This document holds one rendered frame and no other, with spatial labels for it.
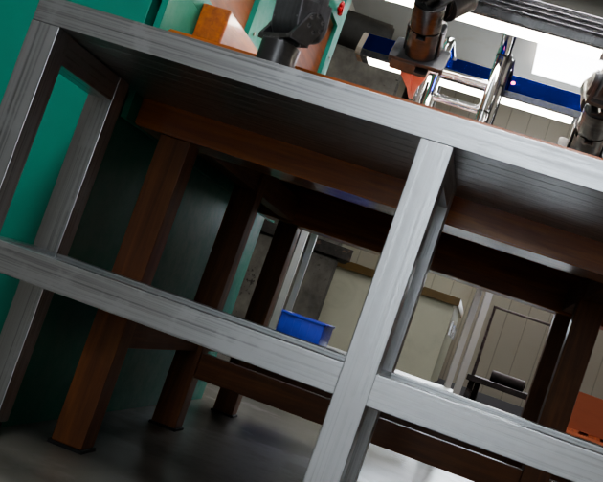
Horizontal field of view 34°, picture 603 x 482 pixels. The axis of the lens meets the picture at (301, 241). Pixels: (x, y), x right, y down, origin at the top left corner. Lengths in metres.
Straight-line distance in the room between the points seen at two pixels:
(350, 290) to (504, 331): 2.65
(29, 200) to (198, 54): 0.55
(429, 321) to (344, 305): 0.68
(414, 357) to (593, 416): 1.49
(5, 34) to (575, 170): 1.08
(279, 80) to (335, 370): 0.39
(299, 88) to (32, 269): 0.44
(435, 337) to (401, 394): 6.58
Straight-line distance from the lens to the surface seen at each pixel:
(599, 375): 10.24
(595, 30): 2.10
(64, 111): 1.83
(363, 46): 2.67
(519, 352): 10.18
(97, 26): 1.46
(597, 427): 8.27
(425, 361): 7.86
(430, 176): 1.30
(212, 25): 1.96
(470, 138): 1.31
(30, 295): 1.69
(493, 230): 1.69
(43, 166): 1.83
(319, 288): 6.54
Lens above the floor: 0.38
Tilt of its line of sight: 3 degrees up
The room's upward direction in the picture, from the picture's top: 19 degrees clockwise
